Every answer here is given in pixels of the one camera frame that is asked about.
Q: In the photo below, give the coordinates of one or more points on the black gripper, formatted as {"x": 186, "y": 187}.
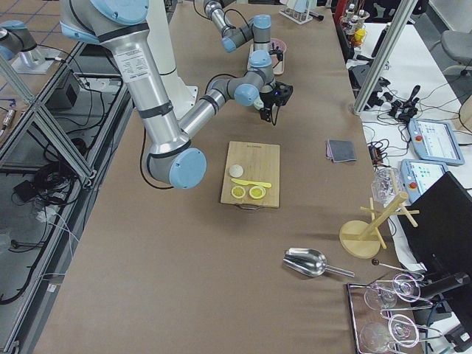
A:
{"x": 273, "y": 48}
{"x": 268, "y": 98}

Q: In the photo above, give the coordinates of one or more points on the single lemon slice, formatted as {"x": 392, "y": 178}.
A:
{"x": 238, "y": 192}

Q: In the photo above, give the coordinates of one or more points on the far teach pendant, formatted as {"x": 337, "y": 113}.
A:
{"x": 434, "y": 140}

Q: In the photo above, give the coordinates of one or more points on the wooden mug tree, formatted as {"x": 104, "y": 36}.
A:
{"x": 362, "y": 239}

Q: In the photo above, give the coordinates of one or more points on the grey folded cloth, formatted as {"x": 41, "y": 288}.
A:
{"x": 342, "y": 151}

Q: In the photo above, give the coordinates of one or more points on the mint green bowl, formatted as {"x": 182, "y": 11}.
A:
{"x": 258, "y": 104}

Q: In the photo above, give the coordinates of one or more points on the metal ice scoop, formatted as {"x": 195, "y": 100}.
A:
{"x": 311, "y": 263}

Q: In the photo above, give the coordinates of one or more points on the teach pendant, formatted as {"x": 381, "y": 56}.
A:
{"x": 434, "y": 140}
{"x": 420, "y": 175}

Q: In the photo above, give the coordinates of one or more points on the wine glass rack tray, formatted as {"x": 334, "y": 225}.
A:
{"x": 382, "y": 318}

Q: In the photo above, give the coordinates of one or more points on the near teach pendant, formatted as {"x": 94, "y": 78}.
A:
{"x": 420, "y": 175}

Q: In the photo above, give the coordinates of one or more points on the bamboo cutting board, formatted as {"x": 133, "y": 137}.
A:
{"x": 261, "y": 162}

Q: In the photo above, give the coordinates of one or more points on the stacked lemon slices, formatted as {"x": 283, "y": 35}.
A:
{"x": 257, "y": 192}

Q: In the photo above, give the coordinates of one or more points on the pink bowl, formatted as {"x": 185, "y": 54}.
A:
{"x": 278, "y": 45}

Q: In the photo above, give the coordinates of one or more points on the aluminium frame post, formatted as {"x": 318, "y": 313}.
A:
{"x": 399, "y": 21}

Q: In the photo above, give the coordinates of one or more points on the purple cloth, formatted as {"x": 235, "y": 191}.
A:
{"x": 328, "y": 151}

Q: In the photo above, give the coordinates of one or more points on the yellow plastic knife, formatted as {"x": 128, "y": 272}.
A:
{"x": 252, "y": 183}

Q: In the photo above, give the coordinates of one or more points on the black monitor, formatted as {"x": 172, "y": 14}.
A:
{"x": 441, "y": 241}

